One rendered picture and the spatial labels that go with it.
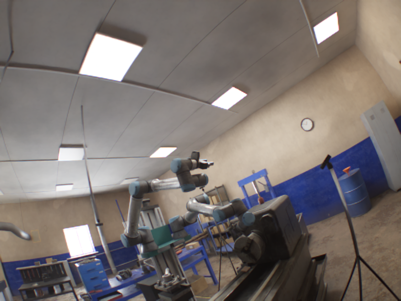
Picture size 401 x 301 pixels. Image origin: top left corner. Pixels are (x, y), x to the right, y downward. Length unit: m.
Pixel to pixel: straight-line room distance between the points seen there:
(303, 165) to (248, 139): 1.71
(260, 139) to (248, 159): 0.67
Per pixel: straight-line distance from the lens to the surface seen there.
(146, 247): 1.98
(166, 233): 2.30
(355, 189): 4.09
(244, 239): 1.51
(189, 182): 1.10
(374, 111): 4.38
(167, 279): 1.29
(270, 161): 4.98
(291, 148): 4.81
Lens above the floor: 1.56
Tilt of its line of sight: 17 degrees up
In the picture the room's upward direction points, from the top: 21 degrees counter-clockwise
